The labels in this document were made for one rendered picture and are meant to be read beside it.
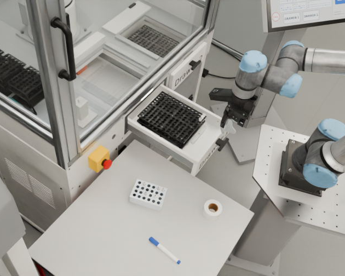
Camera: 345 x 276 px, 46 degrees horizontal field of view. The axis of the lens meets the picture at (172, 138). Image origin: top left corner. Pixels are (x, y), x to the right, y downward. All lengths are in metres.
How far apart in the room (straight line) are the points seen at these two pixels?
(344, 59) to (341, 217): 0.68
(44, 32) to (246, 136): 2.00
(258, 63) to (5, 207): 0.82
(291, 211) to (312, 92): 1.78
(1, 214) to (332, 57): 1.03
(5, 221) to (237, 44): 2.79
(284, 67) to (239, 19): 1.96
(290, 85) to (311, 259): 1.45
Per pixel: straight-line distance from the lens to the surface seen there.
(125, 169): 1.65
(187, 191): 1.62
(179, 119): 1.65
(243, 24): 3.25
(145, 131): 1.60
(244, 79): 1.29
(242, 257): 2.36
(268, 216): 1.93
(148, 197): 1.55
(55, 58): 1.08
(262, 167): 1.76
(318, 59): 1.36
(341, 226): 1.75
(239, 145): 2.74
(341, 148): 1.41
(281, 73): 1.28
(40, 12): 0.98
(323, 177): 1.47
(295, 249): 2.52
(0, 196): 0.74
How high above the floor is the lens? 2.15
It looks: 52 degrees down
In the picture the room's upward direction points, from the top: 10 degrees clockwise
